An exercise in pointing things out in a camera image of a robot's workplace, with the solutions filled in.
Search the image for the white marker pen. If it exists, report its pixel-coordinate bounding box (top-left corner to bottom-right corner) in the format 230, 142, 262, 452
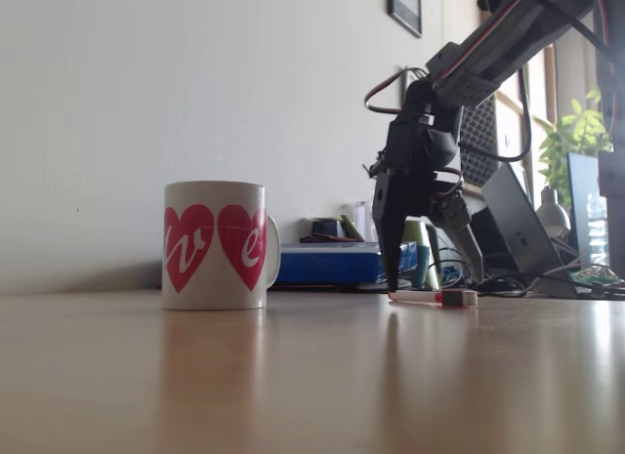
388, 288, 479, 310

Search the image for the clear plastic container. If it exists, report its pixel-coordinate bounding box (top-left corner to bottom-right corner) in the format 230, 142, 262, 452
346, 202, 373, 243

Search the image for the green standing object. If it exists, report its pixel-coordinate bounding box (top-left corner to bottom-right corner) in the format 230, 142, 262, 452
402, 219, 443, 289

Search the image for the grey laptop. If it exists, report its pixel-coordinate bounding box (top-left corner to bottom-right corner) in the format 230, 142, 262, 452
480, 161, 580, 299

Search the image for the grey perforated panel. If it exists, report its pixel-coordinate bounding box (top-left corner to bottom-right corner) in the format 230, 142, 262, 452
458, 95, 499, 186

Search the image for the blue flat box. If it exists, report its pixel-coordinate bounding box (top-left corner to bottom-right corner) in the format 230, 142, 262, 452
278, 242, 416, 285

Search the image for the white desk lamp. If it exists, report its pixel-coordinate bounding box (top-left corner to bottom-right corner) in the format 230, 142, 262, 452
536, 185, 572, 241

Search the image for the green printed packet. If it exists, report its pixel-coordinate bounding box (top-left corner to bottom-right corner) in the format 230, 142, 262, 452
568, 265, 619, 286

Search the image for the clear plastic bottle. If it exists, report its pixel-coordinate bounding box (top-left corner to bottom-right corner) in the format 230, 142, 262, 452
585, 192, 609, 265

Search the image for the green potted plant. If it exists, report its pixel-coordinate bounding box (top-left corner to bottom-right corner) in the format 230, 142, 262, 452
534, 85, 614, 206

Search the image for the white mug with pink hearts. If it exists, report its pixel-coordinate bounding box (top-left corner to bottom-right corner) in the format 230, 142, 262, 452
161, 180, 283, 312

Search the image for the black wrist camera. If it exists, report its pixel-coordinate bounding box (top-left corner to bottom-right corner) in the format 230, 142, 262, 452
423, 125, 461, 176

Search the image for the black cable bundle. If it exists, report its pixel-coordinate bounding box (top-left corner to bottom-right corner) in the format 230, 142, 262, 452
429, 247, 543, 298

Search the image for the black picture frame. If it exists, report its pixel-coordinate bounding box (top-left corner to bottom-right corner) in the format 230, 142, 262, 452
387, 0, 424, 39

